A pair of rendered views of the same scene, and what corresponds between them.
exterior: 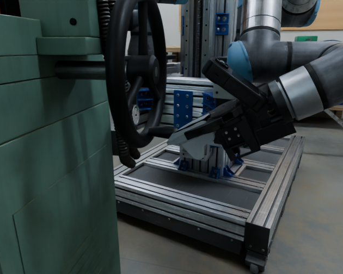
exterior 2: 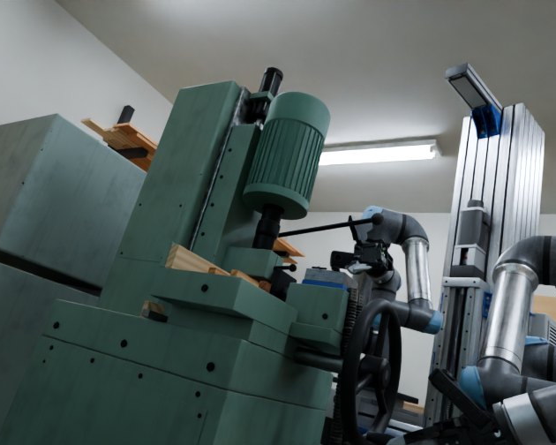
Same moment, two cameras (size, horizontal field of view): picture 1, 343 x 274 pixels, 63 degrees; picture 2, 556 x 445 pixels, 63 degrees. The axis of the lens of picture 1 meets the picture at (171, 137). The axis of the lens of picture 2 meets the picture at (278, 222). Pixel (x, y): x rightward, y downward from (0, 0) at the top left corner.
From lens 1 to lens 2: 0.44 m
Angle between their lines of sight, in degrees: 43
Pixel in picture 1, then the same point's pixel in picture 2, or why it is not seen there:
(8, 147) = (244, 398)
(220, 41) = not seen: hidden behind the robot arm
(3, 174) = (233, 419)
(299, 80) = (520, 403)
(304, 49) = (538, 385)
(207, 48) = not seen: hidden behind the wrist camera
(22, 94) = (267, 360)
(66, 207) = not seen: outside the picture
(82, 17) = (333, 314)
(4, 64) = (267, 332)
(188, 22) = (439, 359)
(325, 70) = (544, 396)
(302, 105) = (522, 426)
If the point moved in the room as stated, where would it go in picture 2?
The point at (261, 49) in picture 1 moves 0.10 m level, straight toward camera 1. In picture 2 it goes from (493, 376) to (482, 366)
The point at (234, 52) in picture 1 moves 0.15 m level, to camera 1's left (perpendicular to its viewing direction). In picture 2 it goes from (466, 373) to (384, 355)
